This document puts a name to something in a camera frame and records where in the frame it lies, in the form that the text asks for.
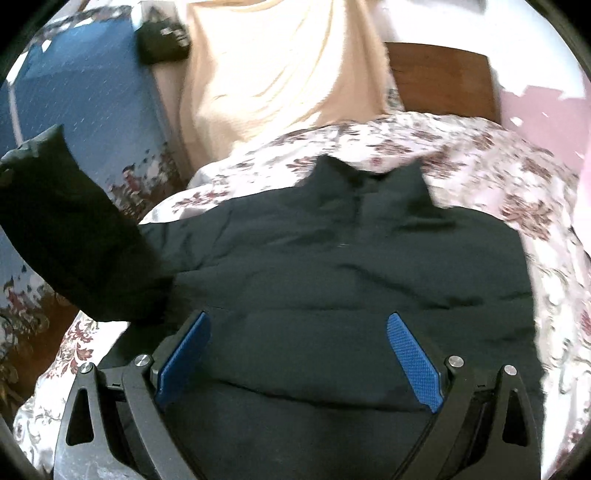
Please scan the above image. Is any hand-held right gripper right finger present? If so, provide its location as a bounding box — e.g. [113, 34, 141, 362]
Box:
[387, 313, 542, 480]

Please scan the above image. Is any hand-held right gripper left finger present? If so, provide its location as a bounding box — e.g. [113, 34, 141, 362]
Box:
[54, 310, 213, 480]

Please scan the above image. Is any black puffer jacket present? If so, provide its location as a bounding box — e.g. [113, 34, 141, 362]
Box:
[0, 124, 546, 480]

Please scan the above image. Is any floral satin bedspread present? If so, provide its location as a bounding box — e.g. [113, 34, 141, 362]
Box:
[14, 111, 591, 480]

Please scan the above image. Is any blue floral rug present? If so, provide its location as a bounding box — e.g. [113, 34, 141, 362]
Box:
[0, 4, 192, 398]

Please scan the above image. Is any pink pillow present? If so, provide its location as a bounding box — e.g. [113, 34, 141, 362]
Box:
[501, 85, 591, 171]

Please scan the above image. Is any brown wooden headboard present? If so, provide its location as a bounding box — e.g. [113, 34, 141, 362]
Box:
[385, 42, 503, 125]

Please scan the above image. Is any cream pillow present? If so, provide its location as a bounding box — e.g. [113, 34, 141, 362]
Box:
[178, 0, 393, 162]

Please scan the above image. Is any black bag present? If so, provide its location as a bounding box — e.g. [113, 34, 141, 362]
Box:
[137, 18, 191, 65]

